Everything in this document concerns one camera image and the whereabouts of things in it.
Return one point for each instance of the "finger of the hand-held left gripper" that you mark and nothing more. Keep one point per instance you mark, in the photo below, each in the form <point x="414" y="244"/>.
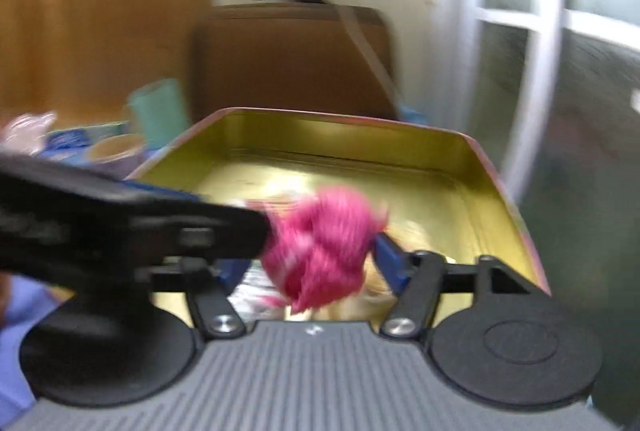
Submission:
<point x="215" y="223"/>

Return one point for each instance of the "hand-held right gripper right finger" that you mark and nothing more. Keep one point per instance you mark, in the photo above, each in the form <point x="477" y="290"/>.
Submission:
<point x="391" y="268"/>

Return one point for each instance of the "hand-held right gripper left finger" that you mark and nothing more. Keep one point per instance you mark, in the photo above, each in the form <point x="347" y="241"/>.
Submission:
<point x="211" y="307"/>

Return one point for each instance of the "pink tin box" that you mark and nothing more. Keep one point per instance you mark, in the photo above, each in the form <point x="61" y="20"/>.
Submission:
<point x="350" y="146"/>

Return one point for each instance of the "small white tissue packet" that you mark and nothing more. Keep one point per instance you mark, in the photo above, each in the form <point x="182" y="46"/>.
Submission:
<point x="256" y="287"/>

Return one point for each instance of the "food can with red label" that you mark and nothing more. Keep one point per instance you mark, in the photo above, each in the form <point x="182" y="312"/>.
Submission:
<point x="112" y="153"/>

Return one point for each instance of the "wrapped stack of plastic cups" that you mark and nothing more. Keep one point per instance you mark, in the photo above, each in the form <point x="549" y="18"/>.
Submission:
<point x="27" y="133"/>

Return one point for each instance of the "green plastic cup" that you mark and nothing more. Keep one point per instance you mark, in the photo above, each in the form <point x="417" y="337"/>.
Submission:
<point x="160" y="111"/>

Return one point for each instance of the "blue printed cloth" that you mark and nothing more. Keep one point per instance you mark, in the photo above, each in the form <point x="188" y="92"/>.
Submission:
<point x="20" y="361"/>

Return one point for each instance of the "brown chair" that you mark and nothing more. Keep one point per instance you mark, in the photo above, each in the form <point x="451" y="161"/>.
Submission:
<point x="290" y="61"/>

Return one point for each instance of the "white window frame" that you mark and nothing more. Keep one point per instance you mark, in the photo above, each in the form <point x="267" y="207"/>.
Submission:
<point x="505" y="18"/>

